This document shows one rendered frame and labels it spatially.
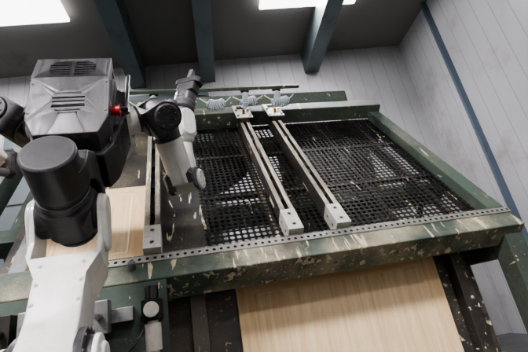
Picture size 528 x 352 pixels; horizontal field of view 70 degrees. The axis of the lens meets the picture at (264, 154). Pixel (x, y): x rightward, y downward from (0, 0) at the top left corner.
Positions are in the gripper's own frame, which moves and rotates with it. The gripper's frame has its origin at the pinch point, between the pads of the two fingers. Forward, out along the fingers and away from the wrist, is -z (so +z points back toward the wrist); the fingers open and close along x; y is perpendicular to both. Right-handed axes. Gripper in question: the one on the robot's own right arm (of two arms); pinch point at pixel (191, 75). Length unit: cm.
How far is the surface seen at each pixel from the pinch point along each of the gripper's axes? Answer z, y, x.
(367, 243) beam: 60, 46, -62
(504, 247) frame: 52, 84, -112
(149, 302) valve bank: 91, 0, -5
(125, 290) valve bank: 87, 1, 7
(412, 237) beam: 56, 55, -78
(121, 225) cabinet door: 60, 12, 28
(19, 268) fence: 83, -11, 42
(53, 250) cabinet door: 74, -2, 41
